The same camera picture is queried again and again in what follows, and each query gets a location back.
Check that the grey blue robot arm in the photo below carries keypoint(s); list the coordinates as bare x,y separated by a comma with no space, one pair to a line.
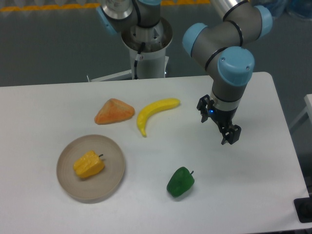
218,50

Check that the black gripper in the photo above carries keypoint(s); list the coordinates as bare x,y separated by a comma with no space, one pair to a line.
221,113

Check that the yellow toy banana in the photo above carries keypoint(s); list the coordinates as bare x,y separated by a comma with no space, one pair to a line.
152,109

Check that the orange toy bread wedge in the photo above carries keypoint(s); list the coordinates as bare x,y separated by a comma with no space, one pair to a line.
113,111

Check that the yellow toy pepper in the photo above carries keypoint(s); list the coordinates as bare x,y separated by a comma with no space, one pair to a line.
88,165

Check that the black box at table edge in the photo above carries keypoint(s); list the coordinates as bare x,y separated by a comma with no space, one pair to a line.
303,207

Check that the white furniture at right edge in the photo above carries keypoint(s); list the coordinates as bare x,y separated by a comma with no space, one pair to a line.
303,116

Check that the green toy pepper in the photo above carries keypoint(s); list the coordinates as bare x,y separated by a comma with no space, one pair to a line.
180,182

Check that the beige round plate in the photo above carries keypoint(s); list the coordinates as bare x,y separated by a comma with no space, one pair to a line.
100,186

